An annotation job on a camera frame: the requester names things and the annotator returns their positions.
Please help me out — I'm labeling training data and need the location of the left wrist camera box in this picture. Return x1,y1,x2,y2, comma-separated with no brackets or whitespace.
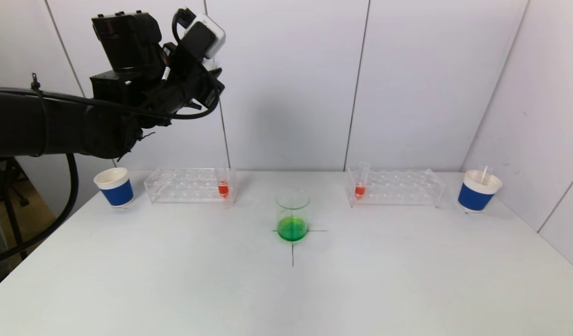
181,13,226,60

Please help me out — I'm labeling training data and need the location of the blue white paper cup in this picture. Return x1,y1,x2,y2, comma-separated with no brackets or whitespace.
457,170,503,213
93,167,134,209

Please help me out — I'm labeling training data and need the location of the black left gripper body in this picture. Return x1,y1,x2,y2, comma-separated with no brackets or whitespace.
160,63,225,115

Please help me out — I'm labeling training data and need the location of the black wheeled stand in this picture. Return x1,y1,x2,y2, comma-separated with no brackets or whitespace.
0,158,31,262

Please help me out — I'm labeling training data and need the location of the clear acrylic test tube rack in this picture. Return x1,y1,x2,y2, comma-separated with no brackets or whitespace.
144,167,238,205
345,168,445,207

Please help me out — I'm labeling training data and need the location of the test tube with red pigment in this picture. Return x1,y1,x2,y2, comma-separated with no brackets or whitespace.
217,163,231,199
354,161,372,200

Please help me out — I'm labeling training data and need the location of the black looped camera cable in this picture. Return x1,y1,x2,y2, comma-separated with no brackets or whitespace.
147,7,222,121

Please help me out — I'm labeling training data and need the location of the clear glass beaker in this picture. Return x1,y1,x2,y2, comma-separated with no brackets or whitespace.
275,188,311,242

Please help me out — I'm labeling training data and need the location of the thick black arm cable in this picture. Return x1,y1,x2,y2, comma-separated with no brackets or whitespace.
0,153,80,267

